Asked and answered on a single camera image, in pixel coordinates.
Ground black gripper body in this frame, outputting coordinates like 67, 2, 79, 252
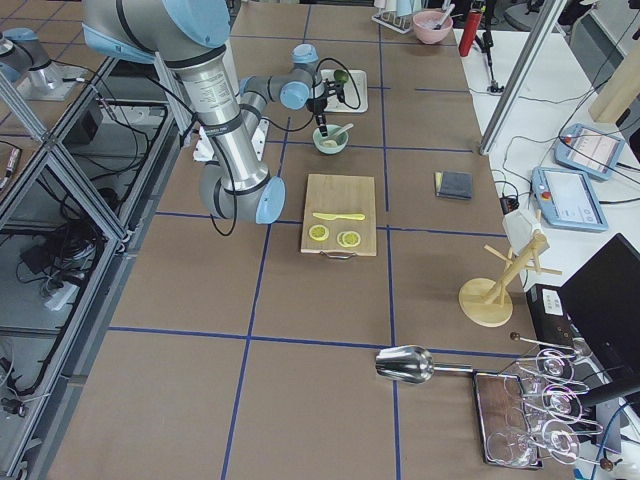
306, 87, 329, 116

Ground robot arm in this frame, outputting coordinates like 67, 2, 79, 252
1, 27, 88, 101
83, 1, 326, 224

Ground green ceramic bowl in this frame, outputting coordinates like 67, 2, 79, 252
312, 124, 349, 155

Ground pink bowl with ice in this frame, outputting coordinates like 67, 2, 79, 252
412, 10, 453, 45

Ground green avocado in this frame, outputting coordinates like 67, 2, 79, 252
333, 69, 350, 85

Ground cream bear tray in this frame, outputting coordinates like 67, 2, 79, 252
326, 69, 368, 114

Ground yellow plastic knife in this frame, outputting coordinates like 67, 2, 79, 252
312, 212, 366, 221

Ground bamboo cutting board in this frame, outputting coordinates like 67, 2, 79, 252
300, 174, 377, 258

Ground lemon slice upper stack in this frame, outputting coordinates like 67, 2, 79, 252
308, 224, 330, 242

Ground single lemon slice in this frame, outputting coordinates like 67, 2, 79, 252
336, 230, 361, 248

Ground steel muddler black tip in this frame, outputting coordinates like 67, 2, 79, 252
434, 3, 455, 30

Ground black selfie stick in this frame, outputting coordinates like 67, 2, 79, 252
475, 25, 504, 94

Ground red bottle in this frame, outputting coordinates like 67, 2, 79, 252
458, 9, 482, 57

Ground wooden mug tree stand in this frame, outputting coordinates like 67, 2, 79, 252
458, 229, 562, 328

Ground near teach pendant tablet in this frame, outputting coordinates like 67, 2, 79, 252
531, 167, 609, 232

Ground teach pendant tablet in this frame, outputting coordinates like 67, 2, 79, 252
554, 123, 626, 181
531, 167, 609, 232

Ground steel scoop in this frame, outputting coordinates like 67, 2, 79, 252
375, 345, 474, 385

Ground far teach pendant tablet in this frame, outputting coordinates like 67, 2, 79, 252
554, 123, 626, 181

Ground black laptop monitor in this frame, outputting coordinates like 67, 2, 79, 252
559, 233, 639, 382

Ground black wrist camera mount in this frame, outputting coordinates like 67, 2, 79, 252
323, 79, 345, 103

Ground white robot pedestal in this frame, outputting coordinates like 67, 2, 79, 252
193, 119, 269, 162

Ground white wire cup rack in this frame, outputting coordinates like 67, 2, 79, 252
371, 0, 423, 34

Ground aluminium frame post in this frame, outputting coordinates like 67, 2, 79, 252
479, 0, 567, 155

